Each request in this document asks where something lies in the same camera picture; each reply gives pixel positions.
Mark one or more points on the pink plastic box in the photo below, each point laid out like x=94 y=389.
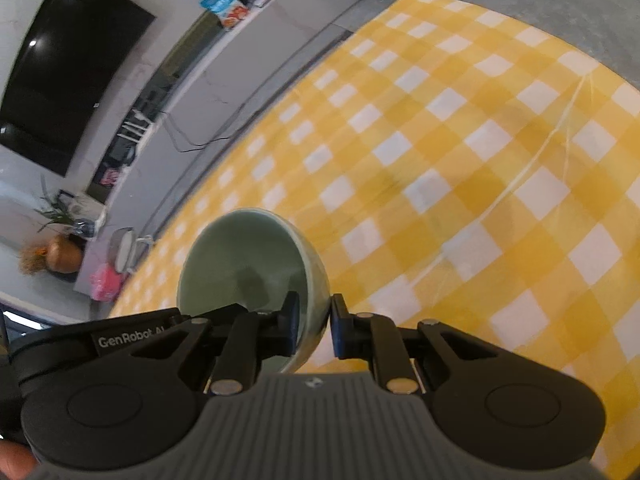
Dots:
x=105 y=281

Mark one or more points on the blue snack bag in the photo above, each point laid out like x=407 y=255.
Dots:
x=226 y=4

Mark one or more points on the yellow checked mat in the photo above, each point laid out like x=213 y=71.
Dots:
x=475 y=185

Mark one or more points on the white router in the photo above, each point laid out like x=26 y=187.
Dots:
x=135 y=127

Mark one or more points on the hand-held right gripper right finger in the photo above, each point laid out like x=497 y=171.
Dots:
x=338 y=331

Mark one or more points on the black television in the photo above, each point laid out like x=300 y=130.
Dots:
x=65 y=70

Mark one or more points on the blue vase with plant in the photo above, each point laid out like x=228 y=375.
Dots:
x=57 y=212

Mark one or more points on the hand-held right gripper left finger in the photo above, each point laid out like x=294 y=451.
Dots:
x=291 y=324

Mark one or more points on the green ceramic bowl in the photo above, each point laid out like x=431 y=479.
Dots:
x=240 y=255

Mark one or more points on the gold vase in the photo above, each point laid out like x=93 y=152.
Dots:
x=64 y=256

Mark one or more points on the grey television cabinet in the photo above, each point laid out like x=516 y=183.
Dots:
x=210 y=90

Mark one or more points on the person's left hand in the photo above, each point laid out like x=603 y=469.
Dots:
x=12 y=462

